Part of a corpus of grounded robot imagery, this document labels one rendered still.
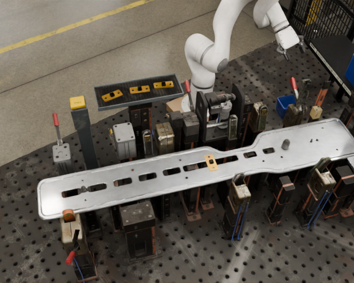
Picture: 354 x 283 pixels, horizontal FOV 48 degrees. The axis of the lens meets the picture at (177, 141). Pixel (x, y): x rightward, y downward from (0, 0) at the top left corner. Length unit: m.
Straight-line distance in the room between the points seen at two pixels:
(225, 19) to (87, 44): 2.32
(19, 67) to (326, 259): 2.99
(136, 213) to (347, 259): 0.96
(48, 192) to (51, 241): 0.31
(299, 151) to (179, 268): 0.72
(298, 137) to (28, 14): 3.36
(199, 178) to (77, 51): 2.53
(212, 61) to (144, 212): 0.77
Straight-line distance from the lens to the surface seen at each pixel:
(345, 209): 2.07
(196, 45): 1.92
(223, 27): 1.87
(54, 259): 1.85
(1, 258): 1.92
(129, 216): 1.51
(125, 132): 1.64
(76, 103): 1.72
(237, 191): 1.56
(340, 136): 1.93
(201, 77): 1.99
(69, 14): 4.45
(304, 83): 1.80
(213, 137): 1.83
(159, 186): 1.61
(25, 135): 3.27
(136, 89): 1.74
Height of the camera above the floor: 2.34
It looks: 50 degrees down
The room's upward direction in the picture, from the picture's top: 2 degrees clockwise
